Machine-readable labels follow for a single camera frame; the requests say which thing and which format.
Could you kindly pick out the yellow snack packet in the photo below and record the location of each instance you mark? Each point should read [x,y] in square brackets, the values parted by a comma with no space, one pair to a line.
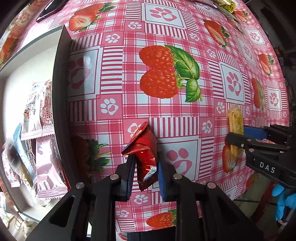
[226,4]

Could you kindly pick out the blue gloved right hand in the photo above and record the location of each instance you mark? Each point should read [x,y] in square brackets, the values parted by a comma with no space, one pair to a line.
[286,197]

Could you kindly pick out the clear pouch brown sausage snack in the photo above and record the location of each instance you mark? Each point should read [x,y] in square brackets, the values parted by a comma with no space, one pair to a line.
[13,167]

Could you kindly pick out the yellow biscuit packet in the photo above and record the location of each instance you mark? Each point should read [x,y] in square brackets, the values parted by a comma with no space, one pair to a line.
[235,124]

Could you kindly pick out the brown gold snack packet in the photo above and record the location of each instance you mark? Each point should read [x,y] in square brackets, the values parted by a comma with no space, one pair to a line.
[29,179]

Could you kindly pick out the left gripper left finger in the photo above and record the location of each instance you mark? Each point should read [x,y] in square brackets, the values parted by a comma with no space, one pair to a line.
[87,212]

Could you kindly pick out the red snack packet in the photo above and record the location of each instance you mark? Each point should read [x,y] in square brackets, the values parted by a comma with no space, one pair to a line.
[65,180]

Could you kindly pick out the small red candy packet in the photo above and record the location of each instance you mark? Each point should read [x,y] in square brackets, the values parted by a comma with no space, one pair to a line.
[143,144]

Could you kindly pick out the black smartphone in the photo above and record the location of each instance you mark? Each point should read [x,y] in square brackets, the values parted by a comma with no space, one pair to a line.
[53,7]

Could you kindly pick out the strawberry paw print tablecloth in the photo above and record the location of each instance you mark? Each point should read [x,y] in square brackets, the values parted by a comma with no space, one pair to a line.
[180,66]

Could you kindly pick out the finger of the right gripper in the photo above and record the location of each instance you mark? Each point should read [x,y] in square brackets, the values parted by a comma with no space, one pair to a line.
[247,143]
[256,133]

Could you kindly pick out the light blue snack packet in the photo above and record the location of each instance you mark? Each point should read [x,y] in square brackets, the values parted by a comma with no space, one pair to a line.
[24,149]

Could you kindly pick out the pink white snack packet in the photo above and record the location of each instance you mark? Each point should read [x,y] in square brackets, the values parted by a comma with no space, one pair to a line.
[46,114]
[31,127]

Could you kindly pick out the pink mauve snack bar packet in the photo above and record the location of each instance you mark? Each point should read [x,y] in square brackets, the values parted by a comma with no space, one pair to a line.
[49,183]

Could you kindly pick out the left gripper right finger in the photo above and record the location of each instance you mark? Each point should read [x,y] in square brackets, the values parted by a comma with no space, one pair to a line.
[204,211]

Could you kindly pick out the grey cardboard box tray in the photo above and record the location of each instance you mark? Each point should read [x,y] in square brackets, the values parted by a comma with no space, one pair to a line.
[44,58]

